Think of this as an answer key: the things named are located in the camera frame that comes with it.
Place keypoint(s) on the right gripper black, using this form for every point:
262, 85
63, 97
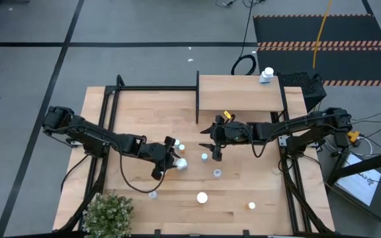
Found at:
231, 134

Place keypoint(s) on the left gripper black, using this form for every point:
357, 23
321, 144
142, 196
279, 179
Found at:
157, 153

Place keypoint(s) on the white bottle blue label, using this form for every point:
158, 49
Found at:
267, 73
181, 163

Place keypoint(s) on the clear pill vial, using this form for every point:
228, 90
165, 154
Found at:
153, 194
217, 173

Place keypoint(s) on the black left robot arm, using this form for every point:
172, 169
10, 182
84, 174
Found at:
94, 135

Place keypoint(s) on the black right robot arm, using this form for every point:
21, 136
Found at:
309, 124

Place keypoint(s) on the wooden shelf black legs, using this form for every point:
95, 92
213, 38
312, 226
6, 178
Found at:
237, 92

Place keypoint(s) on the small orange pill vial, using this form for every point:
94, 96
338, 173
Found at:
182, 147
251, 205

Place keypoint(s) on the small clear bottle middle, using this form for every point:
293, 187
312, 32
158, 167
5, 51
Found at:
204, 156

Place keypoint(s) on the small blue pill vial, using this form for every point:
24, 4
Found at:
177, 142

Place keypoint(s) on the green potted plant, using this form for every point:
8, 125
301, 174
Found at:
108, 215

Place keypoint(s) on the black perforated box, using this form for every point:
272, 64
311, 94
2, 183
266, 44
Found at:
304, 86

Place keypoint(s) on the black mat hazard stripes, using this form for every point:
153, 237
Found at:
293, 29

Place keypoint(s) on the white printed sheet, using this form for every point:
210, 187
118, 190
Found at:
359, 185

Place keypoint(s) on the black metal stand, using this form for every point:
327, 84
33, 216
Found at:
369, 162

